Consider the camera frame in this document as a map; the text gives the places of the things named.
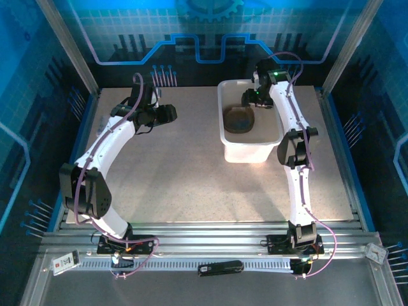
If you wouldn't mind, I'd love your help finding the white slotted cable duct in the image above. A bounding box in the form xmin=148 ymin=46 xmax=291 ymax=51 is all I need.
xmin=78 ymin=257 xmax=293 ymax=272

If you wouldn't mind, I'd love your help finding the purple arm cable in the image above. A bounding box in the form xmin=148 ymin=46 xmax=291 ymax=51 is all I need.
xmin=73 ymin=72 xmax=160 ymax=280
xmin=267 ymin=51 xmax=339 ymax=280

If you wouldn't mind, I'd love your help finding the aluminium mounting rail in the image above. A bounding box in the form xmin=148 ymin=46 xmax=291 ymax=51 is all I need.
xmin=40 ymin=221 xmax=383 ymax=259

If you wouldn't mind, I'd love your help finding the black controller box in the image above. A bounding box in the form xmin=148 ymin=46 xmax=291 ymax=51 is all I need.
xmin=290 ymin=258 xmax=315 ymax=275
xmin=110 ymin=253 xmax=135 ymax=268

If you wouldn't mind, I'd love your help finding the white label card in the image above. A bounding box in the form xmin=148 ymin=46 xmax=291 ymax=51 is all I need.
xmin=50 ymin=250 xmax=80 ymax=275

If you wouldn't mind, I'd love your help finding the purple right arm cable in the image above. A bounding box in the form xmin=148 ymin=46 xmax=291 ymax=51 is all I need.
xmin=267 ymin=51 xmax=339 ymax=280

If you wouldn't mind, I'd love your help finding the black flat device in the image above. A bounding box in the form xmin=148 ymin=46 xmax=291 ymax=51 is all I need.
xmin=197 ymin=260 xmax=245 ymax=277

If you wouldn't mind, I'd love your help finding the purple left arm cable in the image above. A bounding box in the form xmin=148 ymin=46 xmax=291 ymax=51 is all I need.
xmin=73 ymin=72 xmax=160 ymax=280

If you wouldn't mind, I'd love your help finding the aluminium frame post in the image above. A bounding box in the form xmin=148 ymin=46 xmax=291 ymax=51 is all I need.
xmin=320 ymin=0 xmax=383 ymax=96
xmin=35 ymin=0 xmax=101 ymax=96

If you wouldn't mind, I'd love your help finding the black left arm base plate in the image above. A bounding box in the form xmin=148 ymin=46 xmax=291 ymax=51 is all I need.
xmin=96 ymin=234 xmax=156 ymax=255

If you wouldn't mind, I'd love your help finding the black left controller box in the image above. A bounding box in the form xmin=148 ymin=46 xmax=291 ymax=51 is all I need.
xmin=110 ymin=253 xmax=135 ymax=268

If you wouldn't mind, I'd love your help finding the white plastic bin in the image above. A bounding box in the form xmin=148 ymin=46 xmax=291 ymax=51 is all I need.
xmin=217 ymin=79 xmax=284 ymax=164

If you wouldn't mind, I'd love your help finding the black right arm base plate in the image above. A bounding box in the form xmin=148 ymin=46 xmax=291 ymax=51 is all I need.
xmin=266 ymin=234 xmax=325 ymax=255

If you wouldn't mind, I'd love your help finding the black right controller box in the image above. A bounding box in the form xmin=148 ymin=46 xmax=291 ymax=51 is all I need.
xmin=290 ymin=258 xmax=315 ymax=275

